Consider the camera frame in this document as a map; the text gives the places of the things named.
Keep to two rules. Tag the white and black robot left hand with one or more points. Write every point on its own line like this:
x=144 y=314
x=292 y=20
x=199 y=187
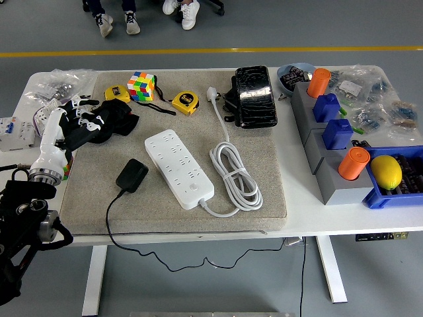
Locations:
x=49 y=142

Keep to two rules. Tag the white power strip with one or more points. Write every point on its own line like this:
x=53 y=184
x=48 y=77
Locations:
x=176 y=165

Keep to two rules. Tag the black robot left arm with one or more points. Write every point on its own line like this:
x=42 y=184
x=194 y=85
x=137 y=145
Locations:
x=23 y=224

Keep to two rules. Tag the large white socket panel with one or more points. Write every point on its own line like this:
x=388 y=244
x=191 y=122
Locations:
x=42 y=117

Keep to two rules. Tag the small colourful puzzle cube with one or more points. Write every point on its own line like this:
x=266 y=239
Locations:
x=68 y=170

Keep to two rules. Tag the white circuit breaker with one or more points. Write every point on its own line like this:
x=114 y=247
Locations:
x=16 y=133

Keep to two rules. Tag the clear bag metal parts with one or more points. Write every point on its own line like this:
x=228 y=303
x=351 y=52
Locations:
x=56 y=84

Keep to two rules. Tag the black cloth pouch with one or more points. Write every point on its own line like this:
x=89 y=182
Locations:
x=124 y=119

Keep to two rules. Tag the small yellow tape measure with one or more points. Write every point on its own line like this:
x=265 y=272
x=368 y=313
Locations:
x=115 y=92

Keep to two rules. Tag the large colourful puzzle cube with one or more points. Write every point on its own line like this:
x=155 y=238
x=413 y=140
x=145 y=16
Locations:
x=140 y=87

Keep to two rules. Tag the person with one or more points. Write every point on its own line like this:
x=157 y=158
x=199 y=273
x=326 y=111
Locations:
x=190 y=14
x=104 y=24

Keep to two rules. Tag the large yellow tape measure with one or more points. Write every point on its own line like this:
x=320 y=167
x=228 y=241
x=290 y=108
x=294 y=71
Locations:
x=185 y=102

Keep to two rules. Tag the black chair wheel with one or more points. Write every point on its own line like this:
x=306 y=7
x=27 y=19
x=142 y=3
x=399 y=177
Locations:
x=86 y=4

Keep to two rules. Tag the white table leg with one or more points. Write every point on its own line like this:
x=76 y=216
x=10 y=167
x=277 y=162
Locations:
x=330 y=270
x=94 y=280

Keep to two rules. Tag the beige cushion mat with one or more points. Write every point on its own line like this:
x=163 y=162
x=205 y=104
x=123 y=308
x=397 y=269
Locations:
x=198 y=132

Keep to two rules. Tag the glossy black case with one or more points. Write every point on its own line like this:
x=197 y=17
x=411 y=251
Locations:
x=256 y=95

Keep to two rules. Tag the black chair base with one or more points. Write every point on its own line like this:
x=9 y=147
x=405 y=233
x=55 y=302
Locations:
x=218 y=8

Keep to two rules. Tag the small metal clip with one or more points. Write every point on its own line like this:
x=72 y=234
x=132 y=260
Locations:
x=283 y=97

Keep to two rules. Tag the light blue bowl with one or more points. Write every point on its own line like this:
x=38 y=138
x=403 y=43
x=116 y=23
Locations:
x=283 y=86

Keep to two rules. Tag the black parts in bowl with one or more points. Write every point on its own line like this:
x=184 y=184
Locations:
x=292 y=77

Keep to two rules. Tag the grey holder block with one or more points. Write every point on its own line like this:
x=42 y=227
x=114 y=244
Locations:
x=314 y=145
x=347 y=196
x=299 y=99

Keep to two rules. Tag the orange cylinder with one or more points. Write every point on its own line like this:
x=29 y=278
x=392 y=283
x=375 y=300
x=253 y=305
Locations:
x=352 y=165
x=318 y=82

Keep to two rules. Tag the blue peg block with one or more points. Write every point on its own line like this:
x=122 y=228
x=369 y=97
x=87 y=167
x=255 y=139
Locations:
x=337 y=135
x=325 y=109

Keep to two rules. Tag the green peg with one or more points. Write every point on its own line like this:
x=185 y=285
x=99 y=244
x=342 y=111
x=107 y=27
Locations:
x=360 y=130
x=343 y=111

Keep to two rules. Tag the clear bag white labelled parts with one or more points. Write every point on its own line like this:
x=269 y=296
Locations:
x=348 y=87

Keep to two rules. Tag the clear bag blue resistors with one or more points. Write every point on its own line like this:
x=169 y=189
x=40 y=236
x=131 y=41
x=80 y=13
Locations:
x=368 y=119

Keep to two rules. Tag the blue plastic bin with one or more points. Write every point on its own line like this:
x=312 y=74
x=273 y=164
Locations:
x=376 y=198

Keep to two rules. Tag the black table control panel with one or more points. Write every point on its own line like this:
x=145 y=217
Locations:
x=370 y=236

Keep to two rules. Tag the yellow lemon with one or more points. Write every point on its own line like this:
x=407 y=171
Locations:
x=386 y=172

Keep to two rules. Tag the clear bag mixed resistors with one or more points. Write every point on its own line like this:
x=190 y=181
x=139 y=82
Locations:
x=403 y=114

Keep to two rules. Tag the black parts in bin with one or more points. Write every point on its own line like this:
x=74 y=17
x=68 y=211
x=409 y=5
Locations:
x=411 y=180

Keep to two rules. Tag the grey under-table bracket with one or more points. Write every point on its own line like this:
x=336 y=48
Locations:
x=294 y=241

